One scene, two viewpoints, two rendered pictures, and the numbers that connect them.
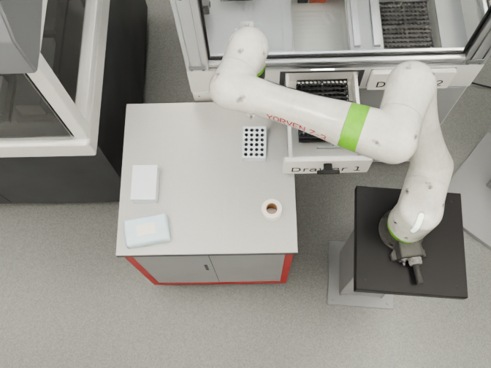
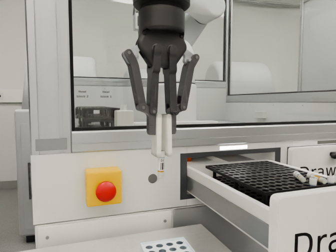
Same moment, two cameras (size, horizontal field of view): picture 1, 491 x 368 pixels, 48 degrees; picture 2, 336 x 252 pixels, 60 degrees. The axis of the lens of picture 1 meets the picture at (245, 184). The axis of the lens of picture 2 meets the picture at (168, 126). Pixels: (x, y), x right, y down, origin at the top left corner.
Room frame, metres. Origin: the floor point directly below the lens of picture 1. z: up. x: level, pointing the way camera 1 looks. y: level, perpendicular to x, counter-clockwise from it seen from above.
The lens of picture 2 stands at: (0.39, 0.14, 1.05)
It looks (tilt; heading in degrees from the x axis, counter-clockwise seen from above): 5 degrees down; 337
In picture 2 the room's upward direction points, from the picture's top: straight up
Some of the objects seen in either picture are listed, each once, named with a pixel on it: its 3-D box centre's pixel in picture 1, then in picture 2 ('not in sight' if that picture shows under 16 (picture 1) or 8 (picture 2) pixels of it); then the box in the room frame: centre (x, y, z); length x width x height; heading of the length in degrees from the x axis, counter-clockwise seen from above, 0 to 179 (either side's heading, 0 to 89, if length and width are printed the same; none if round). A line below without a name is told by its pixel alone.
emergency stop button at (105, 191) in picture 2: not in sight; (105, 190); (0.96, 0.04, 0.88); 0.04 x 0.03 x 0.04; 86
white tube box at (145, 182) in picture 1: (145, 184); not in sight; (0.68, 0.35, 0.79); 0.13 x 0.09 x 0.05; 176
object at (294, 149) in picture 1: (322, 110); (263, 188); (0.88, -0.29, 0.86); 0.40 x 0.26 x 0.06; 176
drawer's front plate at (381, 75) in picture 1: (410, 79); (329, 164); (0.97, -0.61, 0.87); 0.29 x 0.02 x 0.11; 86
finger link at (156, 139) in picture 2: not in sight; (156, 135); (0.84, -0.03, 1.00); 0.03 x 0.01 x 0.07; 179
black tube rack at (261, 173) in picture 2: (322, 112); (265, 187); (0.87, -0.29, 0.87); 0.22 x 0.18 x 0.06; 176
